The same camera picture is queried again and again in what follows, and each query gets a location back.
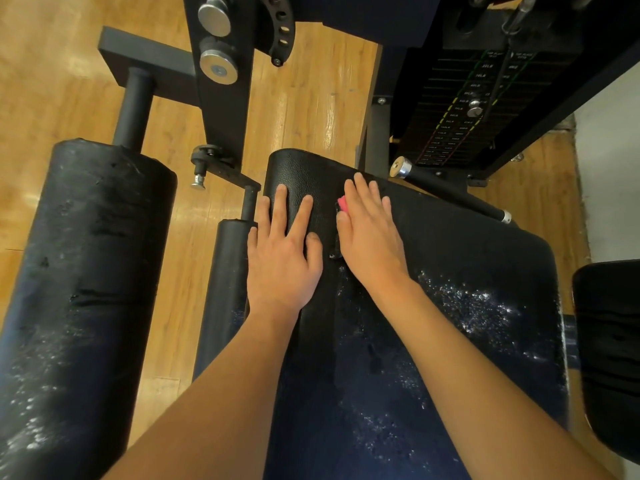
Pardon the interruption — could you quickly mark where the person's right forearm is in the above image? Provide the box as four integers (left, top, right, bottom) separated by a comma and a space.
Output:
375, 277, 616, 480

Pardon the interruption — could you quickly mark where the person's left hand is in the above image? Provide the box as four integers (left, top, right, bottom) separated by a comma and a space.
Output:
245, 183, 325, 326

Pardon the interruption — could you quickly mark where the person's right hand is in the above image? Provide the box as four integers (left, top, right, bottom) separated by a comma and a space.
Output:
335, 171, 413, 301

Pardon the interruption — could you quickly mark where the person's left forearm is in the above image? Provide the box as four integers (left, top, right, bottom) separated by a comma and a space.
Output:
100, 305, 301, 480

